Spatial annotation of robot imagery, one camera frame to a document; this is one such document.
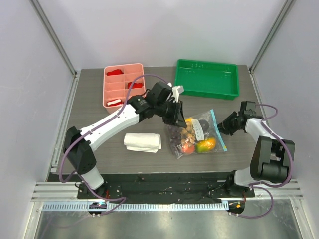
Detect red item middle compartment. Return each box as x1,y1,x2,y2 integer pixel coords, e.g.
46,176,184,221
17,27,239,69
127,82,144,89

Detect brown fake nuts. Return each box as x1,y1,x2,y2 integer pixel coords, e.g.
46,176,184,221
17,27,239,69
180,126,196,144

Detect clear zip top bag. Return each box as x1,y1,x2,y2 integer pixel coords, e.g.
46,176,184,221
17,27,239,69
178,109,227,159

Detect red orange fake peach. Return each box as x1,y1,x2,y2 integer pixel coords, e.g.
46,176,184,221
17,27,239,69
181,143,195,155

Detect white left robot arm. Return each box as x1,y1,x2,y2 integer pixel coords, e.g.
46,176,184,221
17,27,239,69
63,82,186,199

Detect white folded towel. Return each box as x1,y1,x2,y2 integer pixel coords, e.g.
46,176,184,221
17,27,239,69
124,133,161,153

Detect purple fake grape bunch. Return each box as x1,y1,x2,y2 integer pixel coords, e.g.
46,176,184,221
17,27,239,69
167,125,182,158

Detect yellow fake pear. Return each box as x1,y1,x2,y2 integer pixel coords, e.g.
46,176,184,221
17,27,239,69
185,118,194,127

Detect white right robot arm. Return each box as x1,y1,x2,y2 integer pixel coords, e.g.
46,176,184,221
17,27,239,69
218,101,295,197

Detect orange green fake mango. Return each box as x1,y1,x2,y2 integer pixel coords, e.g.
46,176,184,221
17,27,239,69
195,137,217,153

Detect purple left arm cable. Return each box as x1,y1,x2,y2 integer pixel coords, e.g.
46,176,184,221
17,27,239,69
58,74,172,215

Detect green plastic tray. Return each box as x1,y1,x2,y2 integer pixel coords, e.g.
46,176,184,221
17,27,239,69
175,59,240,100

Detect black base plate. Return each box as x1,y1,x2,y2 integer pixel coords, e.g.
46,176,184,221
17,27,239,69
77,170,255,204

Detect red item top compartment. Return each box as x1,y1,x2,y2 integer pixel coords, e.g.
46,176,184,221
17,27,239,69
106,69,124,76

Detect pink divided organizer box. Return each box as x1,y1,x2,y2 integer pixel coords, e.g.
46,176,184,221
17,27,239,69
102,63,146,114

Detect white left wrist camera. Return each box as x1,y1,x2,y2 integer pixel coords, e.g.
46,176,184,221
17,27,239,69
167,83,184,102

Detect red white item lower compartment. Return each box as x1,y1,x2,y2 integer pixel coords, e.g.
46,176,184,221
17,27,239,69
106,99,123,107

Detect white slotted cable duct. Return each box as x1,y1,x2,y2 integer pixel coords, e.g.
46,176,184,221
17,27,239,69
42,201,229,212

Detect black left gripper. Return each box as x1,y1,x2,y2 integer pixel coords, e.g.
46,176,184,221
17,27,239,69
155,100,187,128

